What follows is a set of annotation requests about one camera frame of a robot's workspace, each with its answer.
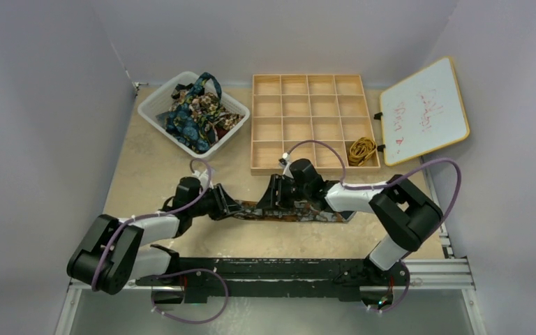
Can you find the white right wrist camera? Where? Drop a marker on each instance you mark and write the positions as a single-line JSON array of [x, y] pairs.
[[284, 162]]

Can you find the whiteboard with wooden frame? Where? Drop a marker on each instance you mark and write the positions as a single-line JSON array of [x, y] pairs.
[[422, 113]]

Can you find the brown floral tie pile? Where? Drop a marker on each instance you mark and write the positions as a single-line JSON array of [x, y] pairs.
[[228, 121]]

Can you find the blue floral tie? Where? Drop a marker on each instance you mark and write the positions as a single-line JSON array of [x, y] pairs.
[[196, 111]]

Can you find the white plastic basket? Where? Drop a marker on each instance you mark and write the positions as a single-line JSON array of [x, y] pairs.
[[160, 101]]

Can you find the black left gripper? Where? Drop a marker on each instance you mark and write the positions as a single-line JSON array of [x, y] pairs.
[[224, 205]]

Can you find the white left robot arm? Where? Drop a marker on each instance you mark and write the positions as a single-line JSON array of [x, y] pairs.
[[115, 251]]

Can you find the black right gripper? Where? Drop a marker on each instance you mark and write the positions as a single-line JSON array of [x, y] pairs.
[[276, 190]]

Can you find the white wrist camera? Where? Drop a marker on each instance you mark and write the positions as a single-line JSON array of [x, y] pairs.
[[205, 178], [284, 162]]

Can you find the wooden compartment tray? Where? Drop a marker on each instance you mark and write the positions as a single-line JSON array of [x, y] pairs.
[[318, 116]]

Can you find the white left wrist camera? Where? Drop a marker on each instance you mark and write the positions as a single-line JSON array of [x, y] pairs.
[[205, 178]]

